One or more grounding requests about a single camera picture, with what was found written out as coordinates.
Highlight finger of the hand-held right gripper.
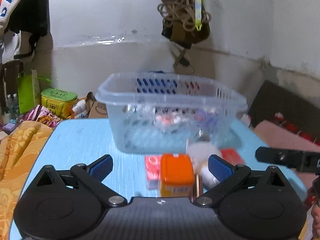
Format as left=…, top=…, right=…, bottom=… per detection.
left=255, top=146, right=320, bottom=174

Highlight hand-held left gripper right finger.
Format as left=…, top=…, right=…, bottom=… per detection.
left=193, top=154, right=286, bottom=208

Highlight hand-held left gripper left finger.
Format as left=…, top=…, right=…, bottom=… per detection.
left=37, top=154, right=127, bottom=208

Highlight orange lidded box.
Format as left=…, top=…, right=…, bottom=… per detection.
left=159, top=154, right=195, bottom=197

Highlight clear plastic basket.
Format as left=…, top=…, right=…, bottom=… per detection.
left=95, top=72, right=248, bottom=154

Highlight white small bottle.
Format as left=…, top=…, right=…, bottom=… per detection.
left=200, top=166, right=220, bottom=188

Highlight red flat box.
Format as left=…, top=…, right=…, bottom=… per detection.
left=220, top=148, right=245, bottom=167

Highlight pink blanket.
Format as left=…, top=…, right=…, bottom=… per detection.
left=253, top=120, right=320, bottom=153

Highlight brown wooden stick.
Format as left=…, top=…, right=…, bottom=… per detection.
left=191, top=173, right=201, bottom=203

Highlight purple packet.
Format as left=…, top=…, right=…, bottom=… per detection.
left=194, top=109, right=219, bottom=133

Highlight red and white small box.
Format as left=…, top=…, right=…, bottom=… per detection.
left=145, top=155, right=162, bottom=189

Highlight dark mat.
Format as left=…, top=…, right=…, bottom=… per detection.
left=247, top=80, right=320, bottom=147

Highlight cardboard box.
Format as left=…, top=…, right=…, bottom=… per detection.
left=85, top=92, right=109, bottom=119

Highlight red patterned cloth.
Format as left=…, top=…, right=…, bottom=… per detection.
left=304, top=179, right=320, bottom=240

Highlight white tube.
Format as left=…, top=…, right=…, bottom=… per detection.
left=71, top=99, right=88, bottom=119

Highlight red and white packets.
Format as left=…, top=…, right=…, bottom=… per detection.
left=154, top=107, right=188, bottom=130

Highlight floral pink cloth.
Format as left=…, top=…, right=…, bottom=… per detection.
left=23, top=104, right=62, bottom=131

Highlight green and yellow box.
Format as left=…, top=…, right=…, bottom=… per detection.
left=41, top=88, right=78, bottom=119

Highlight orange patterned blanket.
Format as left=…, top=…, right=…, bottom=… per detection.
left=0, top=121, right=54, bottom=240

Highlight blue ribbed object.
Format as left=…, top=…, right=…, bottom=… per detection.
left=136, top=70, right=178, bottom=94

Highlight green paper bag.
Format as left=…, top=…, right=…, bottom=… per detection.
left=17, top=69, right=52, bottom=115

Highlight clear water bottle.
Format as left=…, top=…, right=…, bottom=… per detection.
left=12, top=93, right=20, bottom=119
left=5, top=94, right=13, bottom=120

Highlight brown hanging bag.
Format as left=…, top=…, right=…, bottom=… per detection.
left=161, top=0, right=210, bottom=49

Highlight black and white jacket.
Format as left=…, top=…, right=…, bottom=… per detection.
left=0, top=0, right=50, bottom=64

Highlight black charger with cable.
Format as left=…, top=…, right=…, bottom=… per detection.
left=171, top=47, right=195, bottom=74

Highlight coiled beige rope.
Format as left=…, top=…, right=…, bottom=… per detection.
left=157, top=0, right=212, bottom=33

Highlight yellow-green strap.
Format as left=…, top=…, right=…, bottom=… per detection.
left=194, top=0, right=202, bottom=31

